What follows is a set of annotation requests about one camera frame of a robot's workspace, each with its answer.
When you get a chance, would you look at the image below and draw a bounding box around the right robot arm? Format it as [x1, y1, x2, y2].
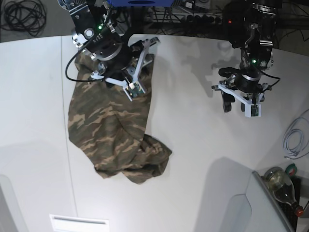
[58, 0, 160, 100]

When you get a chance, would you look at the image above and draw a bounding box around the black cable coil on floor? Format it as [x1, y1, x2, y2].
[0, 0, 48, 37]

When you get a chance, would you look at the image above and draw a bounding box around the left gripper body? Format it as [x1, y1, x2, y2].
[211, 71, 272, 117]

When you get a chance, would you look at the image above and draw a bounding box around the white coiled cable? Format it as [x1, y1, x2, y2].
[282, 117, 309, 160]

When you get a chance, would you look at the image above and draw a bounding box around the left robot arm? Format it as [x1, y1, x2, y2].
[211, 0, 282, 117]

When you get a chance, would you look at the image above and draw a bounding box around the black power strip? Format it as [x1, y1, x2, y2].
[147, 12, 223, 25]

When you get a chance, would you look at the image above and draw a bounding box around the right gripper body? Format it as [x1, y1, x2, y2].
[84, 33, 161, 102]

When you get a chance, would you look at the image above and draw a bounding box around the blue box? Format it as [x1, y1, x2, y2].
[108, 0, 174, 7]

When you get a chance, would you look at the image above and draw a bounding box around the camouflage t-shirt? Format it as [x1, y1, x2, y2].
[68, 54, 172, 184]

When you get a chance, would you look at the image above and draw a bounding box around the clear plastic bottle red cap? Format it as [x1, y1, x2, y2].
[264, 167, 304, 217]

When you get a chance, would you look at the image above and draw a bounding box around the green tape roll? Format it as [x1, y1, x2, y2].
[285, 163, 297, 177]

